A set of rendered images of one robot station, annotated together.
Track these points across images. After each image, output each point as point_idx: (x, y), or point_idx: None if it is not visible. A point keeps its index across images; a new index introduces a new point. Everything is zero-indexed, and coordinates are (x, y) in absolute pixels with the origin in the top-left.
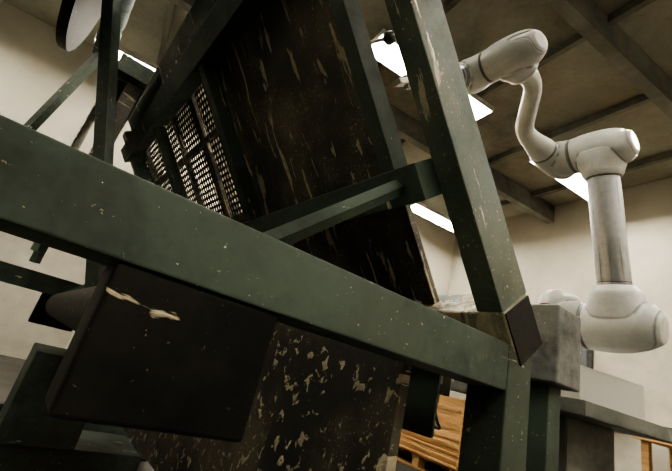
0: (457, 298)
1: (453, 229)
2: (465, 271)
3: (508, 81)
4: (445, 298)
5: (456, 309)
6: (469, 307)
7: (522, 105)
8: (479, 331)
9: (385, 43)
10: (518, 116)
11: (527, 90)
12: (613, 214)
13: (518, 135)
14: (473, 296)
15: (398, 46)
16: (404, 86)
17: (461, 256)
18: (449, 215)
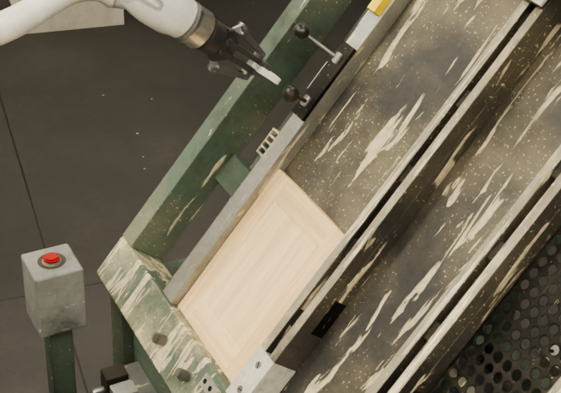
0: (154, 273)
1: (202, 204)
2: (181, 233)
3: (121, 8)
4: (159, 281)
5: (168, 272)
6: (159, 264)
7: (58, 12)
8: (177, 259)
9: (303, 39)
10: (42, 21)
11: (79, 2)
12: None
13: (8, 42)
14: (169, 249)
15: (294, 79)
16: (264, 78)
17: (189, 223)
18: (209, 194)
